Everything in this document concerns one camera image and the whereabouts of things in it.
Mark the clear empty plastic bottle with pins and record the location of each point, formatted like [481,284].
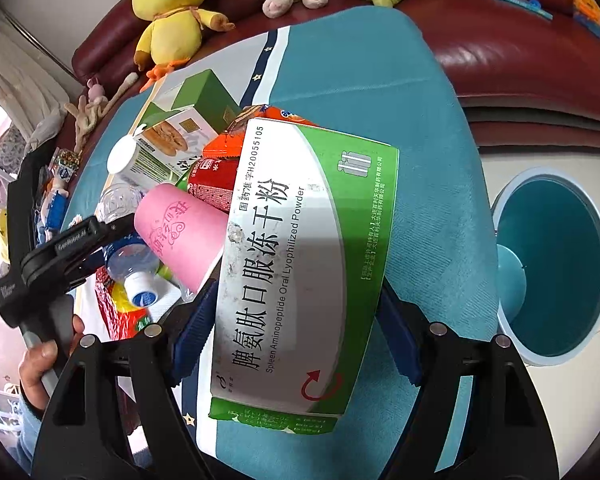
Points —
[117,201]

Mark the teal round trash bin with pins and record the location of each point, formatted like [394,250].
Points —
[547,232]

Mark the clear jar of candies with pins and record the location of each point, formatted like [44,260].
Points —
[65,164]

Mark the person's left hand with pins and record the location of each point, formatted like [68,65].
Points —
[37,361]

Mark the orange chip bag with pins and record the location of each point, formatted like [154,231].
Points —
[228,144]

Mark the dark red leather sofa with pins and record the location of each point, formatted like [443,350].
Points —
[522,79]

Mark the green white medicine box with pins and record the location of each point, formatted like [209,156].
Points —
[305,254]

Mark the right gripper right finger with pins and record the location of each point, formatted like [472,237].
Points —
[506,433]

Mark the beige long-legged plush toy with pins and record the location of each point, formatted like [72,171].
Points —
[94,106]

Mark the yellow duck plush toy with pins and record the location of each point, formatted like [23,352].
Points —
[173,35]

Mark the white paper towel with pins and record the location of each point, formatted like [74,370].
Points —
[167,295]

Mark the teal grey table cloth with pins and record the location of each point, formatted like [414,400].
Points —
[366,72]

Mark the red soda can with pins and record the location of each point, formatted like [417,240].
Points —
[212,180]

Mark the green white lidded canister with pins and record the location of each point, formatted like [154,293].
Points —
[130,162]

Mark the blue doll toy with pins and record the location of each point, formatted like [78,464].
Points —
[52,211]

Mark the blue label water bottle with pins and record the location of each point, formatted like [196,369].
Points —
[132,264]

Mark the red orange snack bag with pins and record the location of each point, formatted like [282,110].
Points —
[121,318]

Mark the pink paper cup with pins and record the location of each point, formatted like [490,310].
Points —
[185,233]

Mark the green biscuit carton box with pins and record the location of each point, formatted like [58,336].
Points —
[183,116]

